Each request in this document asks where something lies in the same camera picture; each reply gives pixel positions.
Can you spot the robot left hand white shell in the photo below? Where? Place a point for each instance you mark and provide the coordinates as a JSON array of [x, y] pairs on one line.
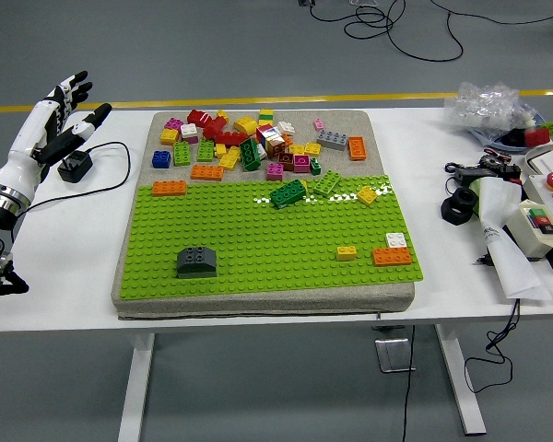
[[27, 138]]

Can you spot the dark grey sloped brick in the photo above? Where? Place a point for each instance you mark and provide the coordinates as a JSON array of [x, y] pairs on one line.
[[206, 259], [186, 259]]

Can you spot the light grey long brick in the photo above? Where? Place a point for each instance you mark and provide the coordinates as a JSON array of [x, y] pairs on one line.
[[332, 139], [196, 273]]

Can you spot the blue square brick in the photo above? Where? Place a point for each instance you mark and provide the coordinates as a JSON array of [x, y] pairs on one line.
[[161, 159]]

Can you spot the yellow square brick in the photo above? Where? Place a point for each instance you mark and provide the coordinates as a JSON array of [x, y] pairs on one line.
[[312, 148], [168, 136], [367, 195]]

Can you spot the orange long brick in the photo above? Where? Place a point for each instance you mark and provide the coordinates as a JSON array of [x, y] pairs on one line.
[[169, 188], [356, 148], [206, 172], [391, 256]]

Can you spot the lime green long brick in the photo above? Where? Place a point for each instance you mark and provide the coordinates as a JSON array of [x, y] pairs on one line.
[[181, 154], [205, 150], [327, 183]]

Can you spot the white and pink brick stack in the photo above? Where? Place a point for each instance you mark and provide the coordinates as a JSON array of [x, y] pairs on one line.
[[189, 132]]

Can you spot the red sloped brick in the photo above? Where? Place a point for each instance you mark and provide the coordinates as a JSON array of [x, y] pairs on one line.
[[197, 118]]

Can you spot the small yellow brick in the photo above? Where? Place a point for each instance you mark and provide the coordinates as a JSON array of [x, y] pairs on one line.
[[222, 115], [346, 253], [297, 149], [220, 150]]

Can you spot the yellow long brick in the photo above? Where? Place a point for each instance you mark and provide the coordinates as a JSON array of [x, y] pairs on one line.
[[229, 160]]

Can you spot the red long brick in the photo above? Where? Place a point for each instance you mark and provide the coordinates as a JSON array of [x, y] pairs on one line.
[[230, 139]]

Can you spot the yellow arch brick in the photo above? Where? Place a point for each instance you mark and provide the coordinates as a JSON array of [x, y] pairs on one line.
[[245, 125]]

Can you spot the dark green long brick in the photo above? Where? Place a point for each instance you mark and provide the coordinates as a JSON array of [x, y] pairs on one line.
[[250, 155], [288, 193]]

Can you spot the small white brick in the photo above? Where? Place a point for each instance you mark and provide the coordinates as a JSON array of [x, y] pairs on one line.
[[261, 151]]

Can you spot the lime and yellow brick stack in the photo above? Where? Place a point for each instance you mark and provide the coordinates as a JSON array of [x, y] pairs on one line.
[[266, 116]]

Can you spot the dark red square brick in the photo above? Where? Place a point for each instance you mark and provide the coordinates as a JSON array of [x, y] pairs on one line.
[[285, 161]]

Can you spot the green studded baseplate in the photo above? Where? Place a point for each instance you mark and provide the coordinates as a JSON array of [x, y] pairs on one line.
[[267, 239]]

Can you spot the magenta square brick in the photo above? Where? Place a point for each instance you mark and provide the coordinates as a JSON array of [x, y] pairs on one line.
[[301, 163]]

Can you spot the white square brick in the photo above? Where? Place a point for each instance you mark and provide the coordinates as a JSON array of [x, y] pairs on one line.
[[395, 240]]

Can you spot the small lime green brick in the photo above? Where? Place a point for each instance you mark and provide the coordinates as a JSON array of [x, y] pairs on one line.
[[551, 127]]

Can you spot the black power plug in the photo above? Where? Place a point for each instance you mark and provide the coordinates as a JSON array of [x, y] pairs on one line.
[[76, 169]]

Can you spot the brown orange blue red tower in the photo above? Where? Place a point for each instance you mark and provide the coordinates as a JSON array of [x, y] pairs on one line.
[[272, 138]]

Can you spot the white table leg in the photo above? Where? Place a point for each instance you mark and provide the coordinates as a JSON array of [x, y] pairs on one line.
[[136, 391], [461, 387]]

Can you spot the grey-brown mat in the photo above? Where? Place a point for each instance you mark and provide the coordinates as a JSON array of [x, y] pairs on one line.
[[373, 152]]

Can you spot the metal floor plate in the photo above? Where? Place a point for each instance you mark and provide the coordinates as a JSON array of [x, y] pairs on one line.
[[391, 354]]

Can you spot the large black nut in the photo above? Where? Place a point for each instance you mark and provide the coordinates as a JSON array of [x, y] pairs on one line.
[[451, 212]]

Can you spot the black power adapter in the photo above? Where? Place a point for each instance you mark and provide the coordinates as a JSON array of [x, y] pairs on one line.
[[475, 174]]

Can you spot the clear plastic bag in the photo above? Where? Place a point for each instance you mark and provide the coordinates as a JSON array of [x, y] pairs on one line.
[[484, 108]]

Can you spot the pale blue bowl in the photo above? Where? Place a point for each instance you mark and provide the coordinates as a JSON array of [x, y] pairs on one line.
[[490, 141]]

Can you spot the small black part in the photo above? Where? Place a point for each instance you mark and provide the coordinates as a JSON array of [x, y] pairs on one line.
[[512, 137]]

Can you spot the white paper sheet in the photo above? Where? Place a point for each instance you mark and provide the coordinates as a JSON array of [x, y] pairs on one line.
[[507, 258]]

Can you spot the control box with buttons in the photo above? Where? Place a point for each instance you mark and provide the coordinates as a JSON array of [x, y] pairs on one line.
[[541, 189]]

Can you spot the white flat device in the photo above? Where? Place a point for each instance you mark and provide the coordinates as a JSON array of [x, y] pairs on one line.
[[550, 161]]

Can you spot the small white switch box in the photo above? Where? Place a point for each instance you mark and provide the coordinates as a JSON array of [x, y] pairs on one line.
[[523, 230]]

